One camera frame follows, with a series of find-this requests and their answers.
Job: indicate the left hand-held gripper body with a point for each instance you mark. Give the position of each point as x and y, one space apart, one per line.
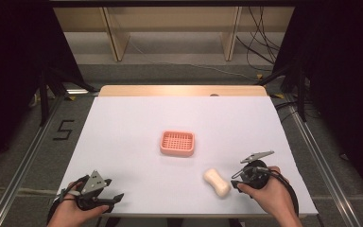
92 185

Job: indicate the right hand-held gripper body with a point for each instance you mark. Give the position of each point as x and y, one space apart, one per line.
255 175

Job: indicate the cream soap bar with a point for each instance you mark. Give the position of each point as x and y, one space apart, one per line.
217 183

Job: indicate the pink soap dish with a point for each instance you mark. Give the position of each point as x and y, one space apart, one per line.
177 144

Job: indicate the person's right hand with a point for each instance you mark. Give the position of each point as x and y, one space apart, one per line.
271 194

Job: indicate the person's left hand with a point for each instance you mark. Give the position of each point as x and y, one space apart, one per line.
71 213

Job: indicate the white table cover sheet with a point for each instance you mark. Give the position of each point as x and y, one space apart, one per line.
138 164

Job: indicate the black tape floor mark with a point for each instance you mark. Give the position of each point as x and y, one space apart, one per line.
63 130

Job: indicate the yellow tape piece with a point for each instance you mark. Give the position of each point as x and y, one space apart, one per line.
259 76
278 95
72 98

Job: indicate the black metal stand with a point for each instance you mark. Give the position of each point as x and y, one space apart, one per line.
300 91
44 94

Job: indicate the wooden table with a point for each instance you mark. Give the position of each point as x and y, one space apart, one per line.
170 90

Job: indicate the black curtain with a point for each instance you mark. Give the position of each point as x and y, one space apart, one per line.
346 88
15 82

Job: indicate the beige wooden shelf unit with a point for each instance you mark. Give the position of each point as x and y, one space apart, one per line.
170 19

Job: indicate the aluminium floor rail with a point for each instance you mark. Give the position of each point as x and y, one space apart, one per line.
22 164
321 164

